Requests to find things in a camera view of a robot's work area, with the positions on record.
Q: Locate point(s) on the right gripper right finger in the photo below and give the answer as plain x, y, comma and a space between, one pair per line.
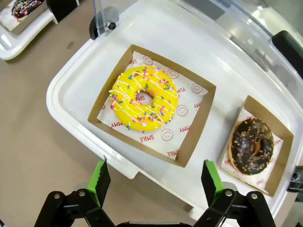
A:
236, 210

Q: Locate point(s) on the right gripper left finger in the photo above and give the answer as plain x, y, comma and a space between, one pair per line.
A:
71, 210

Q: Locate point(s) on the white printed paper liner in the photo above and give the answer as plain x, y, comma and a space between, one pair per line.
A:
228, 164
8, 20
170, 123

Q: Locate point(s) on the chocolate donut with nut bits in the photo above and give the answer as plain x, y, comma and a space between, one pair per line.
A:
241, 151

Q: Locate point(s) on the brown cardboard donut tray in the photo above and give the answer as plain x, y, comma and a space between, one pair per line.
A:
281, 160
26, 27
106, 94

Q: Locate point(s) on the yellow sprinkled donut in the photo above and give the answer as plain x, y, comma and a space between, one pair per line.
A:
123, 111

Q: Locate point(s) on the chocolate donut with coloured sprinkles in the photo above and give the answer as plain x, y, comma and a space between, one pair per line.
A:
21, 9

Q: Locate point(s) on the white display case base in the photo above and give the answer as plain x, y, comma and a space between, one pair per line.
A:
78, 78
23, 45

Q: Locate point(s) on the clear display case lid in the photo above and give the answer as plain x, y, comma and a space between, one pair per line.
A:
236, 19

